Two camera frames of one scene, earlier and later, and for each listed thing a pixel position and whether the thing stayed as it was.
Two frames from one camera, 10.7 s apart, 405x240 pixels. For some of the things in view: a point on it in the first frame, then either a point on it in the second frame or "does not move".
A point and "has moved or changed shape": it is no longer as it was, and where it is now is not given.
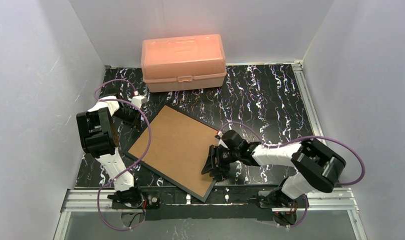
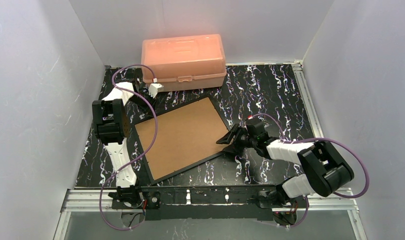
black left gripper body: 130,117 → 142,96
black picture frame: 176,146 → 146,161
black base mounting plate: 223,203 does not move
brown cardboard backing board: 179,147 has moved or changed shape
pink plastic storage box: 181,63 does not move
